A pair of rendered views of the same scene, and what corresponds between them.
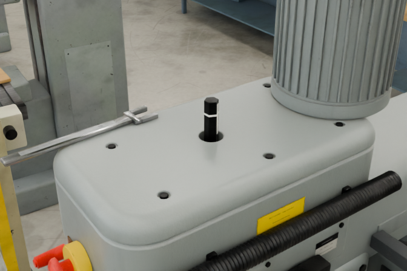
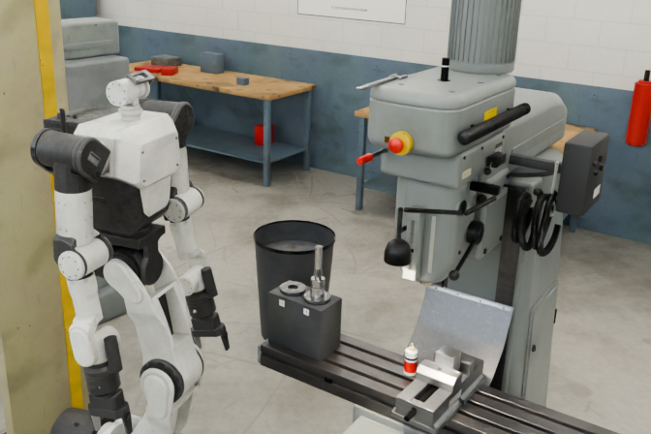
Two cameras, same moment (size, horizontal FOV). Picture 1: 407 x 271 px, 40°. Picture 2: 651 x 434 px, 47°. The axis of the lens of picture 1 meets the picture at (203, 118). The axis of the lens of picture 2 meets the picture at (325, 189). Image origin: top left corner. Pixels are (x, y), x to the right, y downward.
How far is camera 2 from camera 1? 1.45 m
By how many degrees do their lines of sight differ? 22
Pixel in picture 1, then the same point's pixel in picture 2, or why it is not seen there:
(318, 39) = (485, 28)
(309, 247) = (493, 145)
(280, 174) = (490, 88)
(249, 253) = (488, 123)
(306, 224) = (503, 116)
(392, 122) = not seen: hidden behind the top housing
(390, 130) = not seen: hidden behind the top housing
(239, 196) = (480, 94)
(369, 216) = (509, 139)
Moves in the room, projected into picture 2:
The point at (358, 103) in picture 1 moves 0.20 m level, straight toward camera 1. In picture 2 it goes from (505, 64) to (528, 76)
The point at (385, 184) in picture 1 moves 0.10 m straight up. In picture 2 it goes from (524, 107) to (529, 72)
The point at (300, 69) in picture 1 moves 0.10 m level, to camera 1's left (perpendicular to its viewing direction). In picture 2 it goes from (476, 47) to (445, 47)
